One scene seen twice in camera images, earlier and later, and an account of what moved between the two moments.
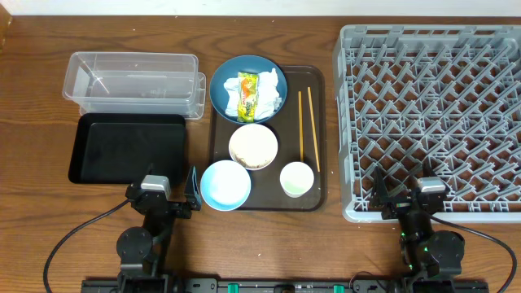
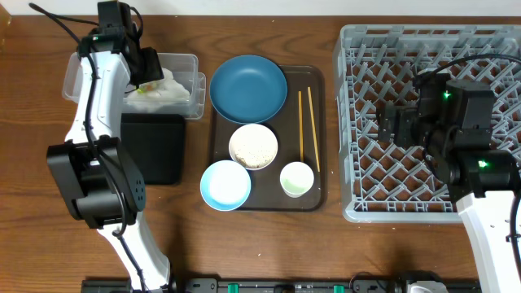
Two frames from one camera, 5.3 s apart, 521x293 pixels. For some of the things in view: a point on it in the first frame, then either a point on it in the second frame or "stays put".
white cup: x=296 y=178 stays put
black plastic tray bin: x=122 y=148 stays put
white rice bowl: x=253 y=146 stays put
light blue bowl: x=225 y=185 stays put
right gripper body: x=396 y=208 -> x=409 y=130
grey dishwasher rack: x=447 y=97 stays put
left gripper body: x=182 y=214 -> x=149 y=66
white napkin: x=252 y=95 -> x=170 y=96
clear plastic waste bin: x=98 y=82 stays put
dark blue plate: x=248 y=89 stays put
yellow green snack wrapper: x=247 y=97 -> x=146 y=87
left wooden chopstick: x=301 y=126 stays put
